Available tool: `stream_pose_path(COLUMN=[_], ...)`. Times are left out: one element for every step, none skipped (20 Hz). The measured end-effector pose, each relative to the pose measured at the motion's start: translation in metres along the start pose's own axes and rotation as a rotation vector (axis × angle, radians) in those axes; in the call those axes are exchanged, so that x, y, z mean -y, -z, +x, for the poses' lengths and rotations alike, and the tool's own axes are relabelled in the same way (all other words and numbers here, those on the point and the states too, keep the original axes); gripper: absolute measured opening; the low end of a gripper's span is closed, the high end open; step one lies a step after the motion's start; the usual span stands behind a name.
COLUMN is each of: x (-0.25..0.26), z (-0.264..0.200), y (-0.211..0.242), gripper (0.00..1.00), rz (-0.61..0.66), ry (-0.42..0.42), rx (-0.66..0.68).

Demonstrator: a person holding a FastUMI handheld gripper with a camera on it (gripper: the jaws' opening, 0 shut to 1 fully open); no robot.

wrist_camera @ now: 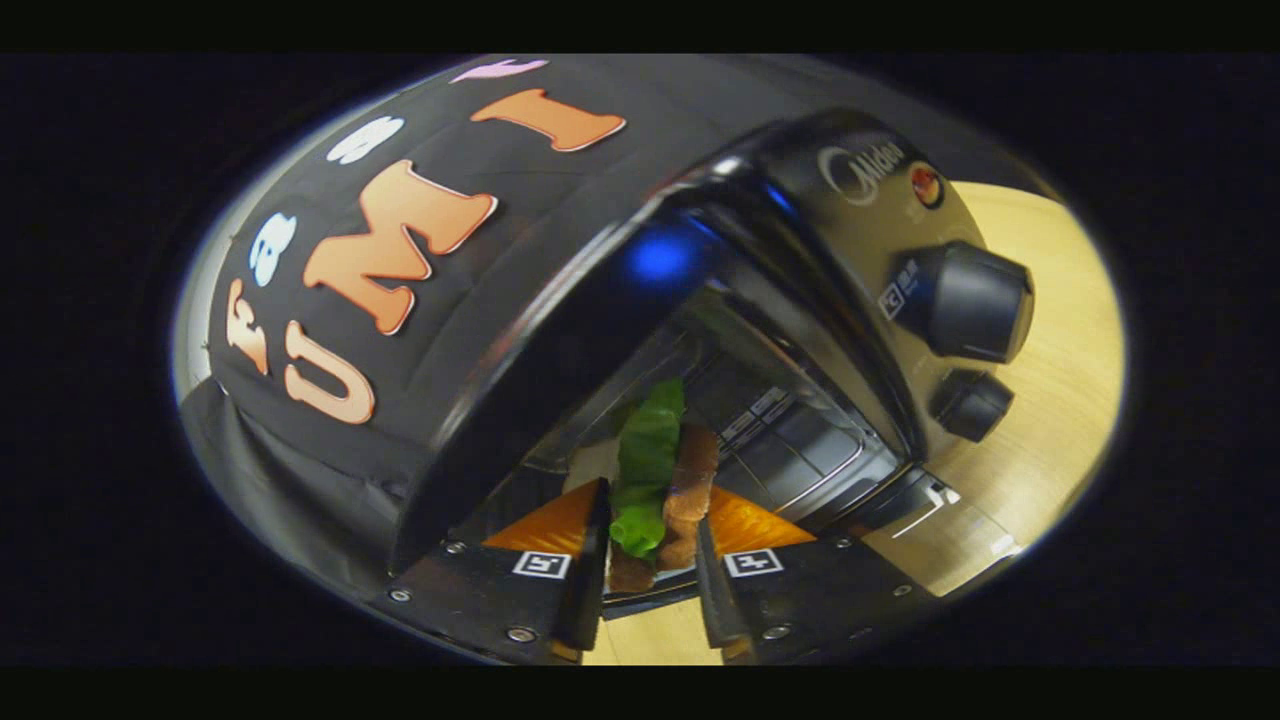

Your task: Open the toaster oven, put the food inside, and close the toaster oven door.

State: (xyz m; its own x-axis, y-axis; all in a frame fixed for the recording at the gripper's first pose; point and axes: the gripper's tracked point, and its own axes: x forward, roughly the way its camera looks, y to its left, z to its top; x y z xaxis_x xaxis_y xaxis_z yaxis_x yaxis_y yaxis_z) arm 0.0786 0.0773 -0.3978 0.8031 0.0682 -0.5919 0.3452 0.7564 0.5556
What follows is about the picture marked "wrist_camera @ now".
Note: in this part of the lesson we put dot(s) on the black toaster oven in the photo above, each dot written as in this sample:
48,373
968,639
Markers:
860,260

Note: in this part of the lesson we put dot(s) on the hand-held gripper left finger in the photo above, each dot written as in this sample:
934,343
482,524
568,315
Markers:
590,570

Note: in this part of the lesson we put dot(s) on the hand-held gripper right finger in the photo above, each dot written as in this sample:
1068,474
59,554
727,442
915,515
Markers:
712,590

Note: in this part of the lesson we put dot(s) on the lettuce sandwich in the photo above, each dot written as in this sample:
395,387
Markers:
650,460

